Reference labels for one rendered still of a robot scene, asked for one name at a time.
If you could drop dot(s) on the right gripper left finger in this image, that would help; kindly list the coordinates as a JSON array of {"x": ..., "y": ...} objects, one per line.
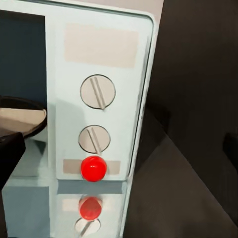
[{"x": 12, "y": 148}]

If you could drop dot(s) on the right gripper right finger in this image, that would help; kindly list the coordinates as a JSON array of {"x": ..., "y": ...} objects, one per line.
[{"x": 230, "y": 148}]

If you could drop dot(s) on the microwave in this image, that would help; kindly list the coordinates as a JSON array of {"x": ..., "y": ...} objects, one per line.
[{"x": 73, "y": 78}]

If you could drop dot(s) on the fridge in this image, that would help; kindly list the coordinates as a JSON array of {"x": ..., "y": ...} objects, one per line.
[{"x": 193, "y": 88}]

